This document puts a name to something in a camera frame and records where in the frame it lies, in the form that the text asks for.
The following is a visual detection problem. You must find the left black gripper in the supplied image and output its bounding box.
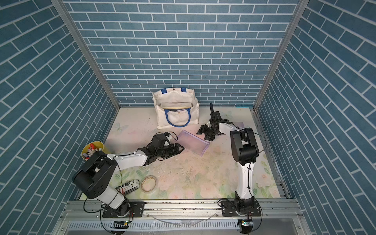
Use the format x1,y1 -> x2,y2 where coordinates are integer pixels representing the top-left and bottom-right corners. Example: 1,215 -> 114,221
155,142 -> 185,159

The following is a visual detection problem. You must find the purple trimmed mesh pouch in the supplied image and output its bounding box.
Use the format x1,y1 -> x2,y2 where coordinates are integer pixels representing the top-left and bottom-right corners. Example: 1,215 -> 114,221
177,130 -> 210,156

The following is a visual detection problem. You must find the yellow trimmed mesh pouch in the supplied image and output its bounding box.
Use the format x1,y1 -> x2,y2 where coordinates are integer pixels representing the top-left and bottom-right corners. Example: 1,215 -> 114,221
159,102 -> 193,110

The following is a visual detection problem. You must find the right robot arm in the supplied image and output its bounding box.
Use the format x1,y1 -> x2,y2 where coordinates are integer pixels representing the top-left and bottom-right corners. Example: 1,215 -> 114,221
197,110 -> 260,211

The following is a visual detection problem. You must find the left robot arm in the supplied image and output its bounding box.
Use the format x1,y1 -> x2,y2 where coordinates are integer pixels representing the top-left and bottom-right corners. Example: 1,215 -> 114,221
72,132 -> 185,216

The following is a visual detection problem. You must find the white canvas tote bag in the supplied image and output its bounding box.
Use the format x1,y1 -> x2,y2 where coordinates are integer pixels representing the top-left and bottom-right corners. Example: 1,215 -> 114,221
152,88 -> 200,129

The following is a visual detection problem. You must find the clear tape roll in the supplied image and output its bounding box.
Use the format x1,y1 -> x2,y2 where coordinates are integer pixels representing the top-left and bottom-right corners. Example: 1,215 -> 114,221
140,175 -> 157,193

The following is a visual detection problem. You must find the yellow cup with markers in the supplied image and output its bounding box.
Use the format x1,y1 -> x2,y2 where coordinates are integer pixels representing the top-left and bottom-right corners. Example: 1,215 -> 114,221
81,141 -> 108,161

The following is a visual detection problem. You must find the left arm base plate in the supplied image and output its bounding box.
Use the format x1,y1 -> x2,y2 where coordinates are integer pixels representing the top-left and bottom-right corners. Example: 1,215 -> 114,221
102,201 -> 146,218

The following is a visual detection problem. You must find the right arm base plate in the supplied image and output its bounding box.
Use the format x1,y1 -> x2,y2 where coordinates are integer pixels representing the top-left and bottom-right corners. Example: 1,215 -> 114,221
217,199 -> 262,217

